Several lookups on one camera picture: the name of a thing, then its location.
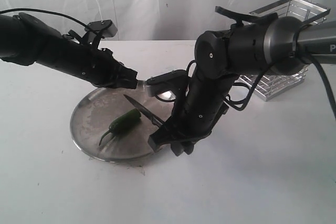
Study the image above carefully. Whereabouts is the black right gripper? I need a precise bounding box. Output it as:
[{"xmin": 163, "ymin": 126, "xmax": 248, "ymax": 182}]
[{"xmin": 148, "ymin": 103, "xmax": 228, "ymax": 156}]

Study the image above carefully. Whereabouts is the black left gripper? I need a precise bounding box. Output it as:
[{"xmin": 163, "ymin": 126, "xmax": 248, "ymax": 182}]
[{"xmin": 89, "ymin": 48, "xmax": 138, "ymax": 89}]

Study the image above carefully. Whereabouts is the black kitchen knife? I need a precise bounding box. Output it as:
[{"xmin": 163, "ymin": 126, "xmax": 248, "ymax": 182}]
[{"xmin": 123, "ymin": 94, "xmax": 164, "ymax": 127}]

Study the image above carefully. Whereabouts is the green chili pepper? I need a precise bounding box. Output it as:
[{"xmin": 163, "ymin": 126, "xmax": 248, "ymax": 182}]
[{"xmin": 99, "ymin": 109, "xmax": 141, "ymax": 146}]

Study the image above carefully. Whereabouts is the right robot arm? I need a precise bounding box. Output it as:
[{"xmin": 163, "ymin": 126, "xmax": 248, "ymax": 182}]
[{"xmin": 146, "ymin": 16, "xmax": 335, "ymax": 155}]

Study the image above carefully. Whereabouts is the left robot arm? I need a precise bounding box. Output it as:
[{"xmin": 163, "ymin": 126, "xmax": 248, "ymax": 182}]
[{"xmin": 1, "ymin": 12, "xmax": 138, "ymax": 89}]

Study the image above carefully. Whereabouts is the round steel plate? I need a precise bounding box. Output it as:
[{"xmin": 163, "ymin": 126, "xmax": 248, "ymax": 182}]
[{"xmin": 70, "ymin": 81, "xmax": 173, "ymax": 163}]

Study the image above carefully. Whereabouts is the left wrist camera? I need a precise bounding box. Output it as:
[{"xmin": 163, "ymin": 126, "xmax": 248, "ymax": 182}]
[{"xmin": 79, "ymin": 19, "xmax": 118, "ymax": 47}]

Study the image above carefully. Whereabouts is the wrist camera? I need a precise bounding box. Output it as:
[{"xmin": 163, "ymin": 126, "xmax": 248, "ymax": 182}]
[
  {"xmin": 79, "ymin": 19, "xmax": 118, "ymax": 47},
  {"xmin": 145, "ymin": 70, "xmax": 190, "ymax": 102}
]

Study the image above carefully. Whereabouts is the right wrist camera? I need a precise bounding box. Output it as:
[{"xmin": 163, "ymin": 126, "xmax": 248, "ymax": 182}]
[{"xmin": 145, "ymin": 70, "xmax": 190, "ymax": 102}]

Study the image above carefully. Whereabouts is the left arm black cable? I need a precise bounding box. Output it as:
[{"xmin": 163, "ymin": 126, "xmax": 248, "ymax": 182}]
[{"xmin": 0, "ymin": 8, "xmax": 90, "ymax": 31}]

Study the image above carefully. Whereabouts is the wire metal utensil holder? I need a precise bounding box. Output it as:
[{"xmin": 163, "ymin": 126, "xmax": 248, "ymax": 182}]
[{"xmin": 249, "ymin": 0, "xmax": 331, "ymax": 101}]

